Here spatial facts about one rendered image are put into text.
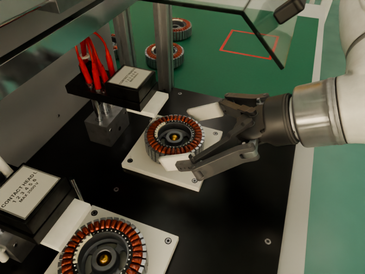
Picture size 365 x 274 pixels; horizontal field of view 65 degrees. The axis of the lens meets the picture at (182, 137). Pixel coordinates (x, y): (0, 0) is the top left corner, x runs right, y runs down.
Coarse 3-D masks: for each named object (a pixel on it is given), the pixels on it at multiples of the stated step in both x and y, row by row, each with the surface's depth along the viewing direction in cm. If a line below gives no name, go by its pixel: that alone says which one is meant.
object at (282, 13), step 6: (288, 0) 35; (294, 0) 34; (300, 0) 34; (282, 6) 35; (288, 6) 34; (294, 6) 34; (300, 6) 34; (276, 12) 35; (282, 12) 35; (288, 12) 35; (294, 12) 35; (276, 18) 36; (282, 18) 36; (288, 18) 35
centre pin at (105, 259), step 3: (102, 255) 38; (105, 255) 38; (108, 255) 38; (99, 258) 37; (102, 258) 37; (105, 258) 37; (108, 258) 37; (99, 261) 37; (102, 261) 37; (105, 261) 37; (108, 261) 37; (99, 264) 37; (102, 264) 37; (105, 264) 37
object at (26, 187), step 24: (24, 168) 34; (0, 192) 31; (24, 192) 31; (48, 192) 31; (72, 192) 35; (0, 216) 30; (24, 216) 29; (48, 216) 32; (72, 216) 34; (48, 240) 31
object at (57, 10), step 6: (54, 0) 38; (60, 0) 39; (66, 0) 40; (72, 0) 41; (78, 0) 42; (48, 6) 39; (54, 6) 39; (60, 6) 39; (66, 6) 40; (72, 6) 41; (54, 12) 40; (60, 12) 39
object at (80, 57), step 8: (88, 40) 47; (88, 48) 44; (80, 56) 50; (88, 56) 50; (96, 56) 46; (80, 64) 47; (88, 64) 51; (96, 64) 49; (112, 64) 50; (80, 72) 52; (88, 72) 48; (96, 72) 46; (104, 72) 48; (112, 72) 51; (88, 80) 49; (96, 80) 47; (104, 80) 49; (96, 88) 48
